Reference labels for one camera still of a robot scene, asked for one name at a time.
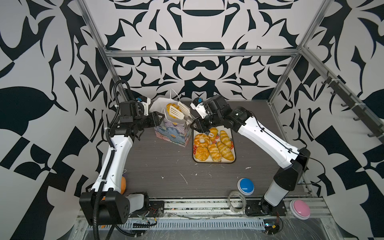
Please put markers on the bottom left round bread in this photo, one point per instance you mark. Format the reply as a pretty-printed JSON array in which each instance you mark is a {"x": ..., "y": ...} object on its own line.
[{"x": 202, "y": 153}]

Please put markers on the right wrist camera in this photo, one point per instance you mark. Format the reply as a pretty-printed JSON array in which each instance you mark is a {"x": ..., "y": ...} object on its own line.
[{"x": 201, "y": 107}]

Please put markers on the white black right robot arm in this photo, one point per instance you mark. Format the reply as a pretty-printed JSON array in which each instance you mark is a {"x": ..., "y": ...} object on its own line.
[{"x": 291, "y": 160}]

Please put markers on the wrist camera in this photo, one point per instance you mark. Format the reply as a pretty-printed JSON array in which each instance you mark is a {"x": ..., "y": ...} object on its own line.
[
  {"x": 201, "y": 107},
  {"x": 146, "y": 103}
]

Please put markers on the wall hook rail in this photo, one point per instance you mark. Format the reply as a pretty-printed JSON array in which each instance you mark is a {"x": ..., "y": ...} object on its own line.
[{"x": 352, "y": 102}]

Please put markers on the white strawberry tray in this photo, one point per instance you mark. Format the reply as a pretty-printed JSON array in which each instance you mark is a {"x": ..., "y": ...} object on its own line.
[{"x": 209, "y": 160}]

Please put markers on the blue push button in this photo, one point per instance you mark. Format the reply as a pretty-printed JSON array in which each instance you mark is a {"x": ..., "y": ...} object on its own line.
[{"x": 245, "y": 186}]

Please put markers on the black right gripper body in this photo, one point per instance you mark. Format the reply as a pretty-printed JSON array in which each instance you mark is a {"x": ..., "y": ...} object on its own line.
[{"x": 210, "y": 121}]

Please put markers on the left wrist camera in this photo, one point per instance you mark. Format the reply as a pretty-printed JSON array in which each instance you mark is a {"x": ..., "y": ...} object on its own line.
[{"x": 146, "y": 103}]

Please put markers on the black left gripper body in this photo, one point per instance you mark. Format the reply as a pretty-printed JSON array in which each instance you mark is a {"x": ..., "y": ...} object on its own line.
[{"x": 143, "y": 121}]

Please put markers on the floral white paper bag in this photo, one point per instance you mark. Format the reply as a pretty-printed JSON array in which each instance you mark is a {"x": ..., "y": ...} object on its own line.
[{"x": 172, "y": 130}]

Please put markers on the small circuit board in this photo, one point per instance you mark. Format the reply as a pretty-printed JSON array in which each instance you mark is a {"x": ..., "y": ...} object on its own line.
[{"x": 273, "y": 227}]

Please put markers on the pink push button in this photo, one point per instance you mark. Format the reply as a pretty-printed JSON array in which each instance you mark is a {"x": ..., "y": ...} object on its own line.
[{"x": 300, "y": 209}]

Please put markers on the croissant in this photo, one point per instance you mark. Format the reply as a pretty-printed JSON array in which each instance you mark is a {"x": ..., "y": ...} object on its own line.
[
  {"x": 225, "y": 139},
  {"x": 213, "y": 134},
  {"x": 225, "y": 151},
  {"x": 174, "y": 111},
  {"x": 214, "y": 152}
]

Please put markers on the clear tape roll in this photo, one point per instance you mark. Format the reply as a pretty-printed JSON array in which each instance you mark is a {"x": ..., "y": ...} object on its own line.
[{"x": 236, "y": 202}]

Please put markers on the ring donut bread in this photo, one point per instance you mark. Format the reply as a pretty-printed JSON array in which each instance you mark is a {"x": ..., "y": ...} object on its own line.
[{"x": 202, "y": 140}]

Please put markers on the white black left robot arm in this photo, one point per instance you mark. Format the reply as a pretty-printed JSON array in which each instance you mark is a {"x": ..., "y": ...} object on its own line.
[{"x": 109, "y": 179}]

